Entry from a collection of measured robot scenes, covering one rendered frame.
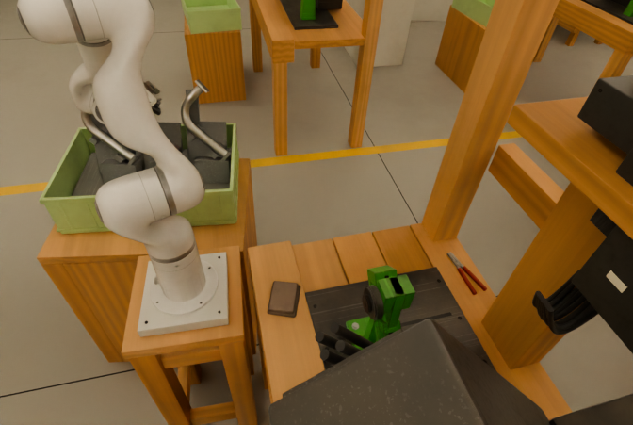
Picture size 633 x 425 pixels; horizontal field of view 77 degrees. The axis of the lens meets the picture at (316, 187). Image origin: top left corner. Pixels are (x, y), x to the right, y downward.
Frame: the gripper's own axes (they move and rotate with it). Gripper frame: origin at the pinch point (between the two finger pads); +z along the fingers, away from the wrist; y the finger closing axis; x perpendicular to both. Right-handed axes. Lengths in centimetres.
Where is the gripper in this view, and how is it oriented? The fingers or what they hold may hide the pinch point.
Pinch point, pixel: (147, 92)
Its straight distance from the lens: 156.5
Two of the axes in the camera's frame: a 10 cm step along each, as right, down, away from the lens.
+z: -0.2, -3.9, 9.2
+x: -7.3, 6.3, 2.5
